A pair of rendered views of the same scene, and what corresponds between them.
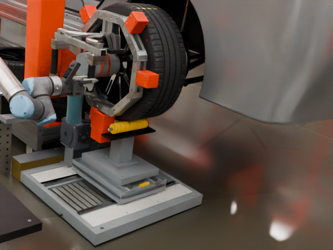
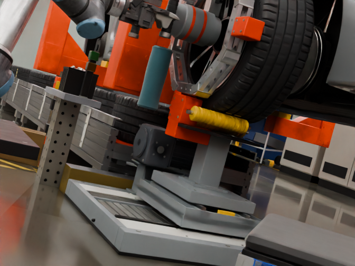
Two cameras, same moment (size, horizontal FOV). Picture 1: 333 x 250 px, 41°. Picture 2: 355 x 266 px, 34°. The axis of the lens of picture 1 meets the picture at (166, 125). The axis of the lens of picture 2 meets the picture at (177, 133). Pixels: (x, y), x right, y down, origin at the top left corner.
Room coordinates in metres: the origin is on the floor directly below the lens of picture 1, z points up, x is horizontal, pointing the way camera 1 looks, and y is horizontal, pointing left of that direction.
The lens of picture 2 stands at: (0.24, -0.51, 0.51)
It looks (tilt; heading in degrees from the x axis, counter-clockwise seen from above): 2 degrees down; 22
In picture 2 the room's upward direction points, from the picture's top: 15 degrees clockwise
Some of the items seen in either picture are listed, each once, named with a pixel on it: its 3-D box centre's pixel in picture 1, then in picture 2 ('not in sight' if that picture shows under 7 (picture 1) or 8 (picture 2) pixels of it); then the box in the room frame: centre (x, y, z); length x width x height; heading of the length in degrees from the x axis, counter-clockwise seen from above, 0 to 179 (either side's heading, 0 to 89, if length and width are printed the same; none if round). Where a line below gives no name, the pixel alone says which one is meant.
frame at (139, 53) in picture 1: (108, 63); (206, 29); (2.43, 0.37, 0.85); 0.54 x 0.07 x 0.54; 47
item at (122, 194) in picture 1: (118, 174); (196, 207); (2.55, 0.25, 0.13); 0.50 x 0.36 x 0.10; 47
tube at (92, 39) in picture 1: (104, 34); not in sight; (2.27, 0.38, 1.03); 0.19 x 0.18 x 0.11; 137
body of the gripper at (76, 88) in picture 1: (69, 86); (137, 12); (2.05, 0.49, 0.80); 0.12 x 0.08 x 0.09; 137
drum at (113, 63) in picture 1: (97, 64); (190, 24); (2.38, 0.42, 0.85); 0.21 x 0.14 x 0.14; 137
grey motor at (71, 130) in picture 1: (92, 138); (176, 164); (2.77, 0.47, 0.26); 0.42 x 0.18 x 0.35; 137
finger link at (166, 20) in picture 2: (90, 85); (167, 20); (2.11, 0.40, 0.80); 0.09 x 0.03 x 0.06; 129
